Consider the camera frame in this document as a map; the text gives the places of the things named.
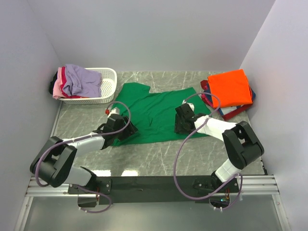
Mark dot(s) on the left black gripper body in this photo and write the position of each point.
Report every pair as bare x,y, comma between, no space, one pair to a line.
129,130

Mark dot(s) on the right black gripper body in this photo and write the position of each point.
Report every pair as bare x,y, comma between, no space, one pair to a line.
179,126

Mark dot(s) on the green t shirt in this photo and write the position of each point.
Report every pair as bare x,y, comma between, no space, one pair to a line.
153,114

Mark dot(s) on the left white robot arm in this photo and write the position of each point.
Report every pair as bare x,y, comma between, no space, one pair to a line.
54,163

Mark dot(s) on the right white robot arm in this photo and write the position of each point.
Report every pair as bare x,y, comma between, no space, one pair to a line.
242,145

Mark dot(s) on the white folded t shirt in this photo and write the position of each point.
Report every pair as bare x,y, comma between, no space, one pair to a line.
227,110

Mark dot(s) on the white plastic laundry basket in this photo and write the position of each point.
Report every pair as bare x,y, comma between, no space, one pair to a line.
108,86

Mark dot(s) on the lilac t shirt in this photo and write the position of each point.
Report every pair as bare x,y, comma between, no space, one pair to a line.
95,81

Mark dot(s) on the orange folded t shirt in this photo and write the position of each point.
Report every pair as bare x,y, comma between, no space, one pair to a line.
230,89

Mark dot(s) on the pink t shirt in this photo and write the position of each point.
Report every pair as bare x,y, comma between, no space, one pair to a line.
56,90

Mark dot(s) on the magenta t shirt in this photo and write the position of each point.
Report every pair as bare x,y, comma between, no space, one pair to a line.
63,79

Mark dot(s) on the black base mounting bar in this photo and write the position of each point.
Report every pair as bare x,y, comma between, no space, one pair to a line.
138,189

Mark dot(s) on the black t shirt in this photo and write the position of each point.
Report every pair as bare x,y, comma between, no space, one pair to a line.
52,83

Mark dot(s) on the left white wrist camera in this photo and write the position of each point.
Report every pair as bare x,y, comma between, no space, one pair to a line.
110,112

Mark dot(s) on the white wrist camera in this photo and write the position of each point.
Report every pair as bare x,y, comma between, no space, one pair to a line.
110,112
191,105

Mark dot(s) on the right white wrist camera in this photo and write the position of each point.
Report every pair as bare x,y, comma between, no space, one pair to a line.
191,105

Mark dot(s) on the aluminium rail frame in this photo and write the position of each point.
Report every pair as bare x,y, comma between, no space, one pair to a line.
259,208

